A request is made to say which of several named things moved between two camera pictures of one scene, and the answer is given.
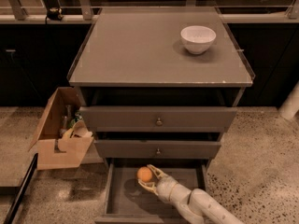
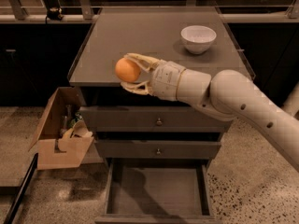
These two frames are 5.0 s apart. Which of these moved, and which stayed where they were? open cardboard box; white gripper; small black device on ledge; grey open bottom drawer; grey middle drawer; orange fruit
Moved: orange fruit; white gripper
Stayed: open cardboard box; small black device on ledge; grey open bottom drawer; grey middle drawer
